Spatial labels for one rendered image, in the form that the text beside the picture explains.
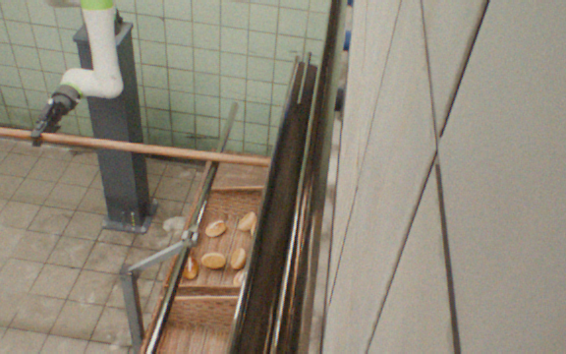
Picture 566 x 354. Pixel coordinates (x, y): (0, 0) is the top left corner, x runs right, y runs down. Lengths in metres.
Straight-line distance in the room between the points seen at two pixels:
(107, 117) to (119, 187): 0.47
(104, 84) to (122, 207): 1.13
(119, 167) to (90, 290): 0.65
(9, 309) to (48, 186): 0.88
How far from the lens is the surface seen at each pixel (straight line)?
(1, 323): 3.16
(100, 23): 2.24
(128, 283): 2.01
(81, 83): 2.37
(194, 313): 2.20
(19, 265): 3.36
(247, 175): 2.83
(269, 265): 1.39
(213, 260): 2.38
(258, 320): 1.29
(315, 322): 0.71
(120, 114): 2.85
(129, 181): 3.13
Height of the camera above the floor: 2.49
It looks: 42 degrees down
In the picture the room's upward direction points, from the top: 6 degrees clockwise
